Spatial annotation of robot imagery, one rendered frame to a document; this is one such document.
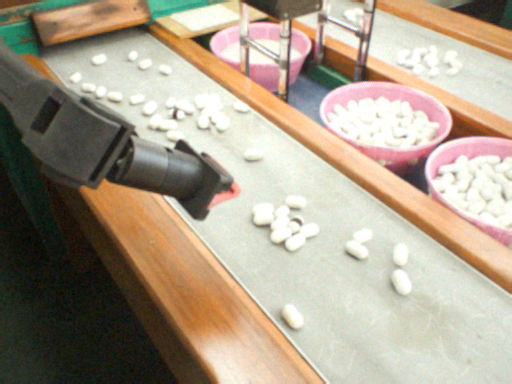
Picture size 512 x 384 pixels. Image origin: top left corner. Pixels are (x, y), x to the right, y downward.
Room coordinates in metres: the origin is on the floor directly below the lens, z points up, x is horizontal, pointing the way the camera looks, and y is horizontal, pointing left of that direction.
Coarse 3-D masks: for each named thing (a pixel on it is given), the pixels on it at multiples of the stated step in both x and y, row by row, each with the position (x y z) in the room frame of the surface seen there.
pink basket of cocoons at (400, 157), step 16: (336, 96) 0.97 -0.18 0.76; (352, 96) 0.99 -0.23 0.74; (384, 96) 1.00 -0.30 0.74; (400, 96) 0.99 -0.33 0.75; (416, 96) 0.97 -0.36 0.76; (320, 112) 0.89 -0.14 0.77; (432, 112) 0.92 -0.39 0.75; (448, 112) 0.88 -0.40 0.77; (448, 128) 0.82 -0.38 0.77; (352, 144) 0.79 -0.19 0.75; (368, 144) 0.76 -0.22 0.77; (432, 144) 0.77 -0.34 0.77; (400, 160) 0.77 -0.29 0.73
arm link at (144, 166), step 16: (128, 144) 0.43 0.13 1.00; (144, 144) 0.44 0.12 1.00; (160, 144) 0.46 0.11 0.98; (128, 160) 0.41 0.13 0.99; (144, 160) 0.42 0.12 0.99; (160, 160) 0.43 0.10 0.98; (112, 176) 0.41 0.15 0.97; (128, 176) 0.40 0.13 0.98; (144, 176) 0.41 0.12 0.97; (160, 176) 0.42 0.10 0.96
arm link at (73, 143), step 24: (0, 48) 0.54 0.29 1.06; (0, 72) 0.49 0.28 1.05; (24, 72) 0.48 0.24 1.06; (0, 96) 0.47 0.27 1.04; (24, 96) 0.45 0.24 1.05; (48, 96) 0.43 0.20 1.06; (72, 96) 0.42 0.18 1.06; (24, 120) 0.42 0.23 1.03; (48, 120) 0.42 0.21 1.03; (72, 120) 0.39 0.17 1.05; (96, 120) 0.40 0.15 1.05; (24, 144) 0.40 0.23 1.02; (48, 144) 0.38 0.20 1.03; (72, 144) 0.38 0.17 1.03; (96, 144) 0.39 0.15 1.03; (72, 168) 0.37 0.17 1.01
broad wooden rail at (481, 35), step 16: (384, 0) 1.57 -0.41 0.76; (400, 0) 1.57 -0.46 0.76; (416, 0) 1.57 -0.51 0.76; (400, 16) 1.48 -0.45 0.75; (416, 16) 1.44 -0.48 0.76; (432, 16) 1.43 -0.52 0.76; (448, 16) 1.43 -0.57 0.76; (464, 16) 1.43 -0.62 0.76; (448, 32) 1.34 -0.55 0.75; (464, 32) 1.31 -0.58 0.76; (480, 32) 1.31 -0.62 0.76; (496, 32) 1.31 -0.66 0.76; (480, 48) 1.26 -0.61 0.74; (496, 48) 1.22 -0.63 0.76
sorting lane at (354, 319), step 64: (64, 64) 1.17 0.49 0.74; (128, 64) 1.17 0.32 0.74; (192, 128) 0.87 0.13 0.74; (256, 128) 0.87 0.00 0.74; (256, 192) 0.66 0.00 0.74; (320, 192) 0.66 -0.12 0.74; (256, 256) 0.50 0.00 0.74; (320, 256) 0.50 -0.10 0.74; (384, 256) 0.50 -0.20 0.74; (448, 256) 0.51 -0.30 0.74; (320, 320) 0.39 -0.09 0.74; (384, 320) 0.39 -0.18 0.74; (448, 320) 0.39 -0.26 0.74
